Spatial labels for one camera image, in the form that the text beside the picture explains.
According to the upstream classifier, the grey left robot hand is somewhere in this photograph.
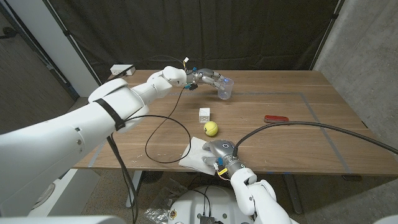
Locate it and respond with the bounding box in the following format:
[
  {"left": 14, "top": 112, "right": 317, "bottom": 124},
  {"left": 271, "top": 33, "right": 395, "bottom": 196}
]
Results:
[{"left": 186, "top": 67, "right": 234, "bottom": 91}]

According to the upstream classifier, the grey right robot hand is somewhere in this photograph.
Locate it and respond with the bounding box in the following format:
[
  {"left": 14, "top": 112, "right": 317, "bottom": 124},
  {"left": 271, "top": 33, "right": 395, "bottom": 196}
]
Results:
[{"left": 201, "top": 139, "right": 246, "bottom": 178}]

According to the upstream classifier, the clear plastic measuring cup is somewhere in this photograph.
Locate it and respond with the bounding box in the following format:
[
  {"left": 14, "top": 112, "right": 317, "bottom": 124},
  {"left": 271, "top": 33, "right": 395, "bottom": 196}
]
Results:
[{"left": 216, "top": 77, "right": 234, "bottom": 100}]

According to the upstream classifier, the white tissue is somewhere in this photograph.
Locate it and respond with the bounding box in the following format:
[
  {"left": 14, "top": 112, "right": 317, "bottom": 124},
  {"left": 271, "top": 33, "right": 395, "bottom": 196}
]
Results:
[{"left": 178, "top": 136, "right": 218, "bottom": 176}]

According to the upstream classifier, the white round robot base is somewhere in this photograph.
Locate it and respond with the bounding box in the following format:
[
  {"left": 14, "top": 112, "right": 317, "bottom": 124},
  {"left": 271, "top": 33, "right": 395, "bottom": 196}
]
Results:
[{"left": 167, "top": 185, "right": 246, "bottom": 224}]

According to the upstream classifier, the yellow tennis ball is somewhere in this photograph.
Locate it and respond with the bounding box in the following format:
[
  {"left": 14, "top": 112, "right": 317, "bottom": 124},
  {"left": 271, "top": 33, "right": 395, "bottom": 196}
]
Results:
[{"left": 203, "top": 121, "right": 219, "bottom": 137}]

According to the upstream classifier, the white cube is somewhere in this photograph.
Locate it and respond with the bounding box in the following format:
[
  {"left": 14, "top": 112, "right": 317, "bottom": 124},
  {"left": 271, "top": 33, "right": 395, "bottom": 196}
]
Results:
[{"left": 198, "top": 107, "right": 211, "bottom": 123}]

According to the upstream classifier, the black backdrop curtain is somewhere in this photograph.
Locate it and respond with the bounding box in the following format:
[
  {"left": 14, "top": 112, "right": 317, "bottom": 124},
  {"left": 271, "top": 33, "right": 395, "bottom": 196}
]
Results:
[{"left": 46, "top": 0, "right": 346, "bottom": 83}]

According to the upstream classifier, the red pocket knife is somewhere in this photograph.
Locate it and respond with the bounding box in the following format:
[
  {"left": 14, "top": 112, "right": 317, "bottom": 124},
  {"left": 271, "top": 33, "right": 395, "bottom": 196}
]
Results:
[{"left": 263, "top": 114, "right": 290, "bottom": 123}]

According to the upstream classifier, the black round floor grille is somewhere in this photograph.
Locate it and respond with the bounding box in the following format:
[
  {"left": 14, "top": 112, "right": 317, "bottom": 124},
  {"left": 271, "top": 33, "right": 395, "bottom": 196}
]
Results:
[{"left": 141, "top": 170, "right": 164, "bottom": 184}]

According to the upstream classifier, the grey tape line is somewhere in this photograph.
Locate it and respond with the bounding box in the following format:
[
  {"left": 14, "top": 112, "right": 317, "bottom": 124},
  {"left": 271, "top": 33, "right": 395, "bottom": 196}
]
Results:
[{"left": 167, "top": 91, "right": 352, "bottom": 174}]

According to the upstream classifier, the crumpled clear plastic bag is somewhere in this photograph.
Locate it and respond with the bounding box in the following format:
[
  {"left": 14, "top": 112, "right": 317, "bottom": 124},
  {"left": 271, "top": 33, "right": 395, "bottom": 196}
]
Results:
[{"left": 144, "top": 179, "right": 187, "bottom": 224}]

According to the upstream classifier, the grey table leg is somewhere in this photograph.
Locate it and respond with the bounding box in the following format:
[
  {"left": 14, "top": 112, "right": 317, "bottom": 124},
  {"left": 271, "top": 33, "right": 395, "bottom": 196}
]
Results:
[{"left": 283, "top": 174, "right": 304, "bottom": 215}]

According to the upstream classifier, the white power strip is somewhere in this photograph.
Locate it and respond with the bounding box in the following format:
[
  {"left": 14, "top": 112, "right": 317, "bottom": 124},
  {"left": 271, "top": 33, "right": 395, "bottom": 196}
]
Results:
[{"left": 109, "top": 63, "right": 136, "bottom": 77}]

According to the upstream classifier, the white table leg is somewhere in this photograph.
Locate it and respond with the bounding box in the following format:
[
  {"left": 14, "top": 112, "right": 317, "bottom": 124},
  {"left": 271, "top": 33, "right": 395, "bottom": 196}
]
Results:
[{"left": 126, "top": 170, "right": 144, "bottom": 208}]

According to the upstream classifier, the black backdrop stand pole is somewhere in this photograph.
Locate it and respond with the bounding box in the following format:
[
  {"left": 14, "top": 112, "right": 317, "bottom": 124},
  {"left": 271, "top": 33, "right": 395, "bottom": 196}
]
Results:
[
  {"left": 309, "top": 0, "right": 346, "bottom": 71},
  {"left": 43, "top": 0, "right": 103, "bottom": 87}
]

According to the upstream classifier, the white floor box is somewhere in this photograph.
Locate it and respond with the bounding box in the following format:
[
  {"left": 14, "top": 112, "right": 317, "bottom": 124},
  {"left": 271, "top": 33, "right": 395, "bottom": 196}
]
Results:
[{"left": 27, "top": 169, "right": 101, "bottom": 217}]

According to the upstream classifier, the white robot torso edge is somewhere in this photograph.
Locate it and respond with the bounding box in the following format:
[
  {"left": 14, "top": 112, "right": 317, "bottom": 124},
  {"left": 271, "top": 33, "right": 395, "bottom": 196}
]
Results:
[{"left": 0, "top": 215, "right": 127, "bottom": 224}]

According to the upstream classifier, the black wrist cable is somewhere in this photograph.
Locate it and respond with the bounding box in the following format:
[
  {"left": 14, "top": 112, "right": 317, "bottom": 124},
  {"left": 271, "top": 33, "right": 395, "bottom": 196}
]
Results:
[{"left": 105, "top": 55, "right": 186, "bottom": 83}]

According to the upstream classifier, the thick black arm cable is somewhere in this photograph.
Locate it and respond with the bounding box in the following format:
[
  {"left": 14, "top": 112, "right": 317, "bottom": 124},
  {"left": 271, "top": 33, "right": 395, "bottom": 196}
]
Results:
[{"left": 233, "top": 121, "right": 398, "bottom": 156}]

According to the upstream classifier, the black looping arm cable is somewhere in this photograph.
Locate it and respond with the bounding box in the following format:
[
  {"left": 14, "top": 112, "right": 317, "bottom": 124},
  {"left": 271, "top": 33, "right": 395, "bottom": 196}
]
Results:
[{"left": 105, "top": 86, "right": 192, "bottom": 224}]

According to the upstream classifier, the black door handle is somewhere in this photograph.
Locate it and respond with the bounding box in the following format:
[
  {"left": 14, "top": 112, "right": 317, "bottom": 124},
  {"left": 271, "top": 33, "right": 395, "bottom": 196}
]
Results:
[{"left": 0, "top": 27, "right": 19, "bottom": 40}]

